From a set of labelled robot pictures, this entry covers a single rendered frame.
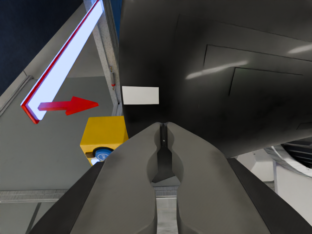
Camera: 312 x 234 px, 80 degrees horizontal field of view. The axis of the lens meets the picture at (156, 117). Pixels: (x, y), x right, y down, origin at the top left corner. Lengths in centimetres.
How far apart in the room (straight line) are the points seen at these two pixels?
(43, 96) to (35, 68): 159
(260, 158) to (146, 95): 67
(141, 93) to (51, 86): 11
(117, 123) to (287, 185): 39
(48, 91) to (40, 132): 107
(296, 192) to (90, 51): 142
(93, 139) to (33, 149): 80
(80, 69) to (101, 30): 116
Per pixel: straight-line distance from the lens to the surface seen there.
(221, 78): 17
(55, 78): 25
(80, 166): 104
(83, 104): 19
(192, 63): 16
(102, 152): 44
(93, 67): 162
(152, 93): 17
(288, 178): 48
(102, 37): 52
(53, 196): 101
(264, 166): 82
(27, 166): 118
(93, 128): 47
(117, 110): 61
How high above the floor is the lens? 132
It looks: 44 degrees down
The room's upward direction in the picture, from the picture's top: 179 degrees clockwise
